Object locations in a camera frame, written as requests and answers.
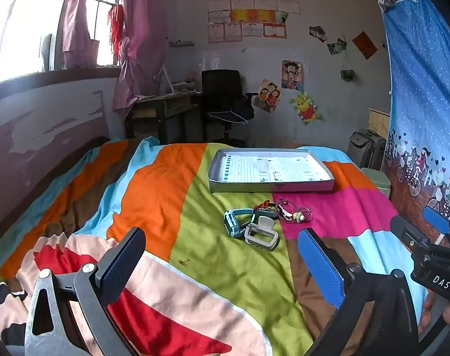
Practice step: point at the thin silver hoop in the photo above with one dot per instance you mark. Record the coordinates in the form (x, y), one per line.
(308, 213)

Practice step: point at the red wall paper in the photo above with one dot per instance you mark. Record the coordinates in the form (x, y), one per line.
(365, 44)

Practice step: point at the wooden board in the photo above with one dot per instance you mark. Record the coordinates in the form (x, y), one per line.
(380, 122)

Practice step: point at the anime wall poster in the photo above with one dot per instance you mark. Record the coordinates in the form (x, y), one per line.
(292, 75)

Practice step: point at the white hair claw clip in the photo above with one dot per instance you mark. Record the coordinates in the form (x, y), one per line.
(260, 238)

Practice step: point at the grey suitcase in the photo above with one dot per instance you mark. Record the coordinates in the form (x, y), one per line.
(365, 148)

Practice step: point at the blue wrist watch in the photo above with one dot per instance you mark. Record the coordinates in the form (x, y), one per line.
(231, 224)

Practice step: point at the long pink curtain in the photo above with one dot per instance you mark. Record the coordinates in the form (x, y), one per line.
(139, 44)

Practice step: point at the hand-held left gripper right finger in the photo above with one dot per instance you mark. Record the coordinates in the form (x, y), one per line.
(319, 267)

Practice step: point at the red tassel ornament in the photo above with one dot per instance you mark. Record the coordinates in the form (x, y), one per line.
(115, 22)

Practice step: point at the white shallow cardboard box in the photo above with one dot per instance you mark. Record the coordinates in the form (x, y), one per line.
(269, 168)

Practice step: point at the white desk lamp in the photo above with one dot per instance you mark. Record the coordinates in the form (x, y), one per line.
(165, 78)

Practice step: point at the black office chair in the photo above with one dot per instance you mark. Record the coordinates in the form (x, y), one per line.
(221, 89)

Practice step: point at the pale green bin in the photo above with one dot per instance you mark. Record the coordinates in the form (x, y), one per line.
(377, 181)

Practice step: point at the person's right hand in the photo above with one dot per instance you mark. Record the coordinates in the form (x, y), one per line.
(427, 313)

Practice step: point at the knotted pink curtain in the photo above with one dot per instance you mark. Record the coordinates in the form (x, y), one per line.
(76, 26)

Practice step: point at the white clothes hanger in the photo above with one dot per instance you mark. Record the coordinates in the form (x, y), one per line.
(228, 115)

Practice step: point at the small wall shelf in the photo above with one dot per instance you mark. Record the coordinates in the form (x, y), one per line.
(181, 43)

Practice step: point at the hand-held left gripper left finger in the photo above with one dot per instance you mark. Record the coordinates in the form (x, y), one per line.
(121, 259)

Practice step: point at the blue printed curtain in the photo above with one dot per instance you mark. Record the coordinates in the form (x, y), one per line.
(417, 81)

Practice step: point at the papers on desk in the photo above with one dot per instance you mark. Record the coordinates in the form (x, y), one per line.
(186, 87)

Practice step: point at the dark wall photo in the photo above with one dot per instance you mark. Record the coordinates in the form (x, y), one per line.
(318, 33)

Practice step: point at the yellow bear wall poster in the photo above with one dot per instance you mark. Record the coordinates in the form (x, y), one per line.
(305, 106)

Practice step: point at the colourful striped blanket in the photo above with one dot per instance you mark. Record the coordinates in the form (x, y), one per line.
(210, 267)

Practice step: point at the group of wall certificates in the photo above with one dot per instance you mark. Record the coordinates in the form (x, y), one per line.
(252, 18)

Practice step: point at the hanging green pot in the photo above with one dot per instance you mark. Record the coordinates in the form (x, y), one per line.
(347, 75)

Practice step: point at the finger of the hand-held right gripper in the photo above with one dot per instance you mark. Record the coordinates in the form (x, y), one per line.
(436, 220)
(406, 231)

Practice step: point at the window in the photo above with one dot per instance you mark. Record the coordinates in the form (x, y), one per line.
(24, 33)

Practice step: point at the wooden desk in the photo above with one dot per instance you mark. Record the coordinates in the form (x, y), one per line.
(165, 105)

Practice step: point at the cartoon family wall poster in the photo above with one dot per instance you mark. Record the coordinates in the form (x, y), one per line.
(268, 95)

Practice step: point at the green wall photo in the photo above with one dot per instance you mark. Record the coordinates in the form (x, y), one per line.
(337, 47)

